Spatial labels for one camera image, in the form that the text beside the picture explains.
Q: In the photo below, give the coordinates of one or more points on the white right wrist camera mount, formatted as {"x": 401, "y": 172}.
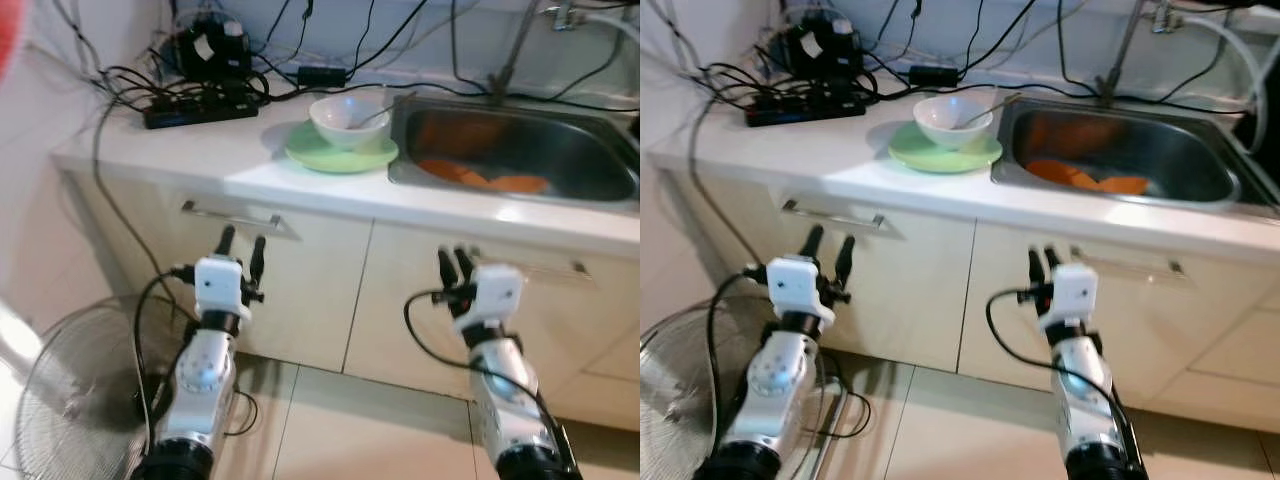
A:
{"x": 1072, "y": 295}
{"x": 495, "y": 295}

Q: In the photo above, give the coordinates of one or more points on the grey metal faucet pipe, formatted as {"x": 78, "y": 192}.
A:
{"x": 1126, "y": 45}
{"x": 516, "y": 45}

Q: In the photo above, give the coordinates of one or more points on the beige kitchen cabinet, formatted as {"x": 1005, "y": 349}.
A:
{"x": 930, "y": 290}
{"x": 320, "y": 290}

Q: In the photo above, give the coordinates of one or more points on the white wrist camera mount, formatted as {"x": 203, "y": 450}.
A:
{"x": 1072, "y": 295}
{"x": 795, "y": 290}
{"x": 495, "y": 295}
{"x": 218, "y": 285}

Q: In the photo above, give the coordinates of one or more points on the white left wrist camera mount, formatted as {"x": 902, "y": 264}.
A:
{"x": 218, "y": 285}
{"x": 795, "y": 290}

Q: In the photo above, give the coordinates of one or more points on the light green plate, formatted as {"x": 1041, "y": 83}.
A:
{"x": 310, "y": 155}
{"x": 915, "y": 155}

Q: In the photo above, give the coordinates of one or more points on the red round object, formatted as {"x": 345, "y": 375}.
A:
{"x": 6, "y": 40}

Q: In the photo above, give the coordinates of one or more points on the round orange plate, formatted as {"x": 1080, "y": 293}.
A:
{"x": 445, "y": 170}
{"x": 1055, "y": 170}
{"x": 520, "y": 184}
{"x": 1125, "y": 185}

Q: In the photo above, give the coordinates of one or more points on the black power strip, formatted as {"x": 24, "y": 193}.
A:
{"x": 805, "y": 108}
{"x": 200, "y": 112}

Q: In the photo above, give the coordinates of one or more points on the stainless steel sink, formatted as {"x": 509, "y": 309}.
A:
{"x": 1190, "y": 150}
{"x": 580, "y": 150}

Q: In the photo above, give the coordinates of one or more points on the slim metal spoon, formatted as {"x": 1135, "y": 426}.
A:
{"x": 995, "y": 107}
{"x": 390, "y": 108}

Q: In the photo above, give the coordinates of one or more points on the white bowl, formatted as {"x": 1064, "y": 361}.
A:
{"x": 950, "y": 125}
{"x": 345, "y": 125}

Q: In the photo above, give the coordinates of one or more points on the black power adapter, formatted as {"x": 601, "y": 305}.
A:
{"x": 933, "y": 75}
{"x": 322, "y": 76}

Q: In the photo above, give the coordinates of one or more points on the chrome faucet tap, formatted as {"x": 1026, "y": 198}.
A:
{"x": 563, "y": 12}
{"x": 1165, "y": 15}

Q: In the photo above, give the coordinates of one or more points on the black box device white label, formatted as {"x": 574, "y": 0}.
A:
{"x": 225, "y": 55}
{"x": 830, "y": 55}

